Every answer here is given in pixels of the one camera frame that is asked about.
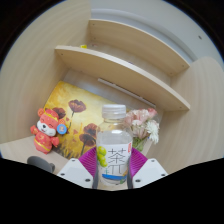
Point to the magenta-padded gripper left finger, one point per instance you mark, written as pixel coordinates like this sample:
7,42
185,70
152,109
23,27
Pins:
75,171

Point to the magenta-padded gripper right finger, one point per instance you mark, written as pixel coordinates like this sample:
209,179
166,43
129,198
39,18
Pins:
150,170

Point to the clear drink bottle white label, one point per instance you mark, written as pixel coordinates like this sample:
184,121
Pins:
114,156

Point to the grey mug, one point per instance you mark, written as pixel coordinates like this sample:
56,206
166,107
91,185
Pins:
40,163

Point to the pink white flower bouquet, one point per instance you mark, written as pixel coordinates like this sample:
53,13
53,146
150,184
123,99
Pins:
141,123

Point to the red plush toy figure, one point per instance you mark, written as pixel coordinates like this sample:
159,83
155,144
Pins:
46,131

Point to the yellow poppy flower painting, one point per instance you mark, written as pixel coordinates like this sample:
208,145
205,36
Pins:
80,116

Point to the white light bar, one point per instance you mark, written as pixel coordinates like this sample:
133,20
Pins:
126,92

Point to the wooden desk shelf unit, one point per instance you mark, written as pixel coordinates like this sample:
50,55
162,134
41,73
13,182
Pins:
123,70

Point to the small yellow object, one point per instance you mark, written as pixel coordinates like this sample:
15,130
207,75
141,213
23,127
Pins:
83,46

